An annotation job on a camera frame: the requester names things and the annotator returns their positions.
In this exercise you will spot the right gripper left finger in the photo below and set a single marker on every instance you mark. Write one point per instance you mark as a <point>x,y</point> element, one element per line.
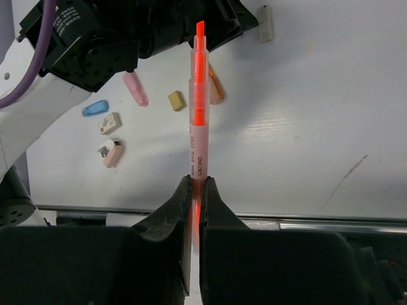
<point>147,263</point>

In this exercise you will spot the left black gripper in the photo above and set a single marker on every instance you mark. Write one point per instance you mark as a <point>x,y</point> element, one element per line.
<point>162,25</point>

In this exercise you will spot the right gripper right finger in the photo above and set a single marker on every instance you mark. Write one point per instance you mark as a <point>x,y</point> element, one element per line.
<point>240,265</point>

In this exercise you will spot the orange red thin pen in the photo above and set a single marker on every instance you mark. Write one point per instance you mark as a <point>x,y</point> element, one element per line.
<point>199,103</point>

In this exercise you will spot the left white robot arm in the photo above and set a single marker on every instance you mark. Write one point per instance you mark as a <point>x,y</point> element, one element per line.
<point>68,50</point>

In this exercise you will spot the pink translucent case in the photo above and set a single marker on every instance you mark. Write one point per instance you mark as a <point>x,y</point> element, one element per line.
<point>135,88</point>

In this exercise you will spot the blue translucent stapler case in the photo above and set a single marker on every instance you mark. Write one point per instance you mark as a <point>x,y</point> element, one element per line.
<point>96,108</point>

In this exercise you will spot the yellow eraser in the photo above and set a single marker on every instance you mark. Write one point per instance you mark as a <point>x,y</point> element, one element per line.
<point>177,101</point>

